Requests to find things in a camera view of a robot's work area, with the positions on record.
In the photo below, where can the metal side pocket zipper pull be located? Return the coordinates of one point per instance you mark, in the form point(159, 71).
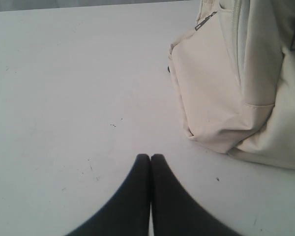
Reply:
point(201, 23)

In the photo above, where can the cream canvas duffel bag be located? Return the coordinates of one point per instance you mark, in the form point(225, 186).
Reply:
point(235, 80)

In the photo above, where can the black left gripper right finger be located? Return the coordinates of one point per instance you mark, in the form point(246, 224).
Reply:
point(174, 211)

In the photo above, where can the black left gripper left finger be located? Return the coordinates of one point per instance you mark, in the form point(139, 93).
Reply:
point(127, 212)

